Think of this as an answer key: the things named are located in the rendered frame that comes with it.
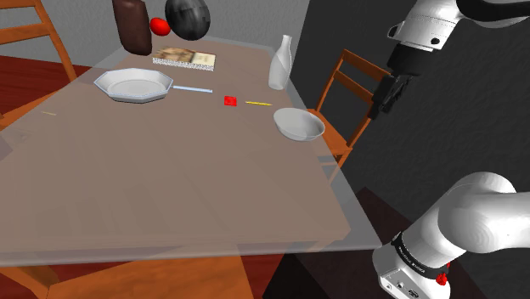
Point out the white octagonal frying pan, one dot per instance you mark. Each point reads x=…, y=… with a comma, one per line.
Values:
x=134, y=86

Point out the small red square block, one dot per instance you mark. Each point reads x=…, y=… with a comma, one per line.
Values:
x=230, y=101

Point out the white bowl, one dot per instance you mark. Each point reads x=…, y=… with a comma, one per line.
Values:
x=298, y=125

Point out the yellow pencil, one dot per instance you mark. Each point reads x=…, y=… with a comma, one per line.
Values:
x=258, y=103

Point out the black egg-shaped object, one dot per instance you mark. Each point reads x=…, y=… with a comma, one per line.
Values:
x=188, y=18

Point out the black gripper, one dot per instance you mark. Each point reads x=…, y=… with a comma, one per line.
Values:
x=405, y=60

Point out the dark brown tall vase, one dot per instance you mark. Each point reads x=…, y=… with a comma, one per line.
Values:
x=133, y=27

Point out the orange wooden chair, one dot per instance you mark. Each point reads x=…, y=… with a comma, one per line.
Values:
x=49, y=31
x=352, y=89

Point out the glass top table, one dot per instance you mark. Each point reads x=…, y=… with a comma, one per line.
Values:
x=174, y=174

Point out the white bottle vase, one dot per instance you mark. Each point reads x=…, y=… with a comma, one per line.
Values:
x=280, y=68

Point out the red tomato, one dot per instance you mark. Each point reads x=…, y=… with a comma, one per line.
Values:
x=159, y=27

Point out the small thin yellow stick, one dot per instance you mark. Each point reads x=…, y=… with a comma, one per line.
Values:
x=49, y=113

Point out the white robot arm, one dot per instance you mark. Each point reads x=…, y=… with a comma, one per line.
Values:
x=476, y=215

